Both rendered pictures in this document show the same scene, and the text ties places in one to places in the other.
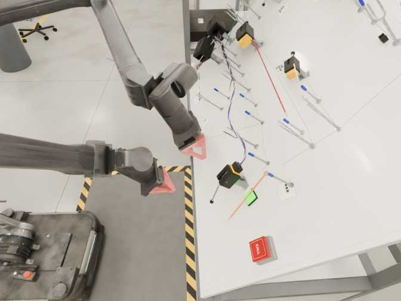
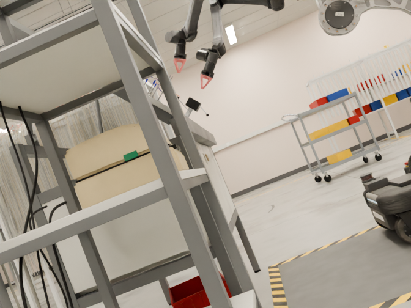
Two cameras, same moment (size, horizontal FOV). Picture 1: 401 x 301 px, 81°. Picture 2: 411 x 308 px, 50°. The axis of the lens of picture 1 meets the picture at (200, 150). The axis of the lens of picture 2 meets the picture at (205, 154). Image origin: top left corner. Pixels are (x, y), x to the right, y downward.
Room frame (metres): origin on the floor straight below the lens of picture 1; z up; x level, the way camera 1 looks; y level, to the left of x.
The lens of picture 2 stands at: (2.81, 0.33, 0.62)
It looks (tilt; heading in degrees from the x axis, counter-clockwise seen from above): 3 degrees up; 189
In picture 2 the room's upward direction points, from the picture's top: 22 degrees counter-clockwise
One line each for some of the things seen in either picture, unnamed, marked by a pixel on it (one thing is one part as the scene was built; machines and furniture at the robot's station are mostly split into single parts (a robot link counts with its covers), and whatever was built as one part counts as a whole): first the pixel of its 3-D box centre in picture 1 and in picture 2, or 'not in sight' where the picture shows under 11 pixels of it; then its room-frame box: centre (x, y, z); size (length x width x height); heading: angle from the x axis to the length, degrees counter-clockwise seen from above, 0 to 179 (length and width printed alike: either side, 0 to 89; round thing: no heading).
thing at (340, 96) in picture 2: not in sight; (329, 137); (-3.53, 1.05, 0.54); 0.99 x 0.50 x 1.08; 103
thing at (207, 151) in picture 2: not in sight; (218, 179); (0.44, -0.02, 0.60); 0.55 x 0.03 x 0.39; 4
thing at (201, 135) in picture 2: (196, 156); (199, 135); (0.71, 0.02, 0.83); 1.18 x 0.05 x 0.06; 4
